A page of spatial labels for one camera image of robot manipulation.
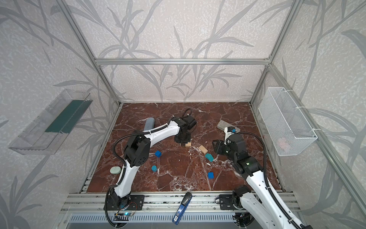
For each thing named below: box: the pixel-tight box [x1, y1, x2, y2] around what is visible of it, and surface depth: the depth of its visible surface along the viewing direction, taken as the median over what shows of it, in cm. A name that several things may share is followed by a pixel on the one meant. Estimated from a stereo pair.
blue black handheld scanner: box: [172, 192, 193, 226], surface depth 71 cm
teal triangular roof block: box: [204, 153, 214, 163], surface depth 91 cm
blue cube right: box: [207, 171, 214, 180], surface depth 83 cm
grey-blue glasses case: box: [143, 117, 155, 131], surface depth 106 cm
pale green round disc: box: [109, 166, 122, 175], surface depth 85 cm
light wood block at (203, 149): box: [198, 144, 209, 155], surface depth 95 cm
